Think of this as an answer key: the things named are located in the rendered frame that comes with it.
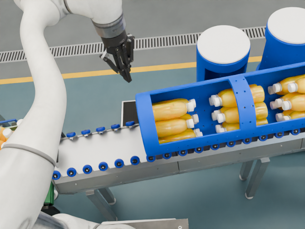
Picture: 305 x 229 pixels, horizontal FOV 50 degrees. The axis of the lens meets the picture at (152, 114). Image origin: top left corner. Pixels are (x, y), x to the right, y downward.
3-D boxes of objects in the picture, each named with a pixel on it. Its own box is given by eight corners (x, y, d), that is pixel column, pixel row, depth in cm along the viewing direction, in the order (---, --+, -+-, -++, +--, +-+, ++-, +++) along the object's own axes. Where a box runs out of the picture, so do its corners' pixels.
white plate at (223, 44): (187, 39, 178) (187, 40, 179) (217, 71, 164) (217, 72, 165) (228, 17, 184) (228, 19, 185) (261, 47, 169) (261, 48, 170)
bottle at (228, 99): (264, 105, 140) (220, 113, 140) (258, 93, 145) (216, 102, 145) (266, 92, 135) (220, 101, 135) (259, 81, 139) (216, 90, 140)
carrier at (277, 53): (287, 101, 253) (249, 94, 260) (323, 11, 180) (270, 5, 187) (282, 132, 239) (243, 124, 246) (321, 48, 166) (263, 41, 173)
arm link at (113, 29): (129, 11, 89) (133, 27, 94) (108, -3, 93) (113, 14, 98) (104, 29, 86) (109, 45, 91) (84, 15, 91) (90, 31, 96)
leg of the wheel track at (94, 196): (118, 223, 232) (95, 194, 180) (110, 225, 232) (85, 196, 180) (117, 215, 235) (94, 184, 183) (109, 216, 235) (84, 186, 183)
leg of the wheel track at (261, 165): (254, 198, 231) (271, 161, 178) (246, 200, 231) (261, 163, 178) (251, 190, 234) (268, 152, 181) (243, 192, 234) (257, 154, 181)
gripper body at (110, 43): (108, 42, 92) (115, 64, 99) (130, 26, 94) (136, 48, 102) (92, 31, 95) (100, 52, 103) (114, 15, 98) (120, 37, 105)
